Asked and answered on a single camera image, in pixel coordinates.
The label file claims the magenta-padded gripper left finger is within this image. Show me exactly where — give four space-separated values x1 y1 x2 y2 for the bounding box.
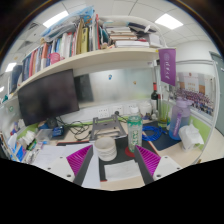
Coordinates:
44 144 94 187

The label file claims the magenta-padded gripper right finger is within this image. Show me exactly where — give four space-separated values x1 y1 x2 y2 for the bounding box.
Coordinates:
133 144 184 185

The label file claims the clear green-label drink bottle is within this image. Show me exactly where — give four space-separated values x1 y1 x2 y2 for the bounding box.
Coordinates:
126 106 144 154

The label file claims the purple translucent water jug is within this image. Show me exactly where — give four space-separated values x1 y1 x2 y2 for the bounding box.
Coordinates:
168 96 193 141

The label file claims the large white paper sheet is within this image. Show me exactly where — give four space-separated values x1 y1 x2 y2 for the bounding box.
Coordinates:
33 143 102 190

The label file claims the clear plastic container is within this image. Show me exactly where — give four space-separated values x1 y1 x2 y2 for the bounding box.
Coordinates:
34 128 54 145

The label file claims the small blue box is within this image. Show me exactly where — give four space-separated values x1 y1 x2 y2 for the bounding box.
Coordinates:
51 125 65 138

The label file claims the flat round red coaster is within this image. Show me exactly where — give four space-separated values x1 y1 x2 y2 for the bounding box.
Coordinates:
124 146 138 158

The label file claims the white crumpled tissue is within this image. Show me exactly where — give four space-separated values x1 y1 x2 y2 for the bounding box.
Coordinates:
178 123 205 153

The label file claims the small white paper sheet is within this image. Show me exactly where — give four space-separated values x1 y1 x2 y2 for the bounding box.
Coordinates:
104 159 143 183

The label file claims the white crumpled plastic bag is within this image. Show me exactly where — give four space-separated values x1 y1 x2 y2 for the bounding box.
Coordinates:
19 129 37 148

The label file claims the blue tissue box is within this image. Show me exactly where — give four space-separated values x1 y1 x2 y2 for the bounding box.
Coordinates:
6 133 28 163

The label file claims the black desk mat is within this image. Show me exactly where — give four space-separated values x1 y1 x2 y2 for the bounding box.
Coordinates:
98 120 183 183

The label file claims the white ribbed cup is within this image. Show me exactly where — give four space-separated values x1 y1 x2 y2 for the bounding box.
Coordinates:
94 136 118 162

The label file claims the green drinking glass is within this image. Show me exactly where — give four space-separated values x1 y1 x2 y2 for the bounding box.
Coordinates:
157 101 171 129

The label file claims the grey metal laptop stand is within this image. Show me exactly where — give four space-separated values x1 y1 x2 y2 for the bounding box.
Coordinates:
88 114 128 143

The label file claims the white round pot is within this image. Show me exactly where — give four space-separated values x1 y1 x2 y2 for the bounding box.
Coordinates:
138 101 153 118

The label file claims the dark wine bottle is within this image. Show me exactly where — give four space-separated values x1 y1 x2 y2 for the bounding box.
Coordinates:
150 82 160 113

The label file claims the black computer monitor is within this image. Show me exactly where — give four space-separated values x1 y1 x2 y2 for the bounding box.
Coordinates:
17 68 80 127

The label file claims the group photo poster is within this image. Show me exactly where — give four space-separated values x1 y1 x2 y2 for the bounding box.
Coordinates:
173 71 216 118

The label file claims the grey door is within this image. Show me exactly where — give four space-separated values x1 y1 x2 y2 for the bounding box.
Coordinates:
209 51 224 138

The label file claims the purple hanging pennant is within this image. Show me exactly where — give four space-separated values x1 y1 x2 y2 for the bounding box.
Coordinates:
158 48 177 87

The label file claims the shelf unit with books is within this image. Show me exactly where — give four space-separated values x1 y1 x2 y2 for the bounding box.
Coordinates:
8 4 168 93

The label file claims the black cable bundle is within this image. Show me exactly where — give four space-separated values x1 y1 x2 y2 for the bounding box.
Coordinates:
55 115 94 140

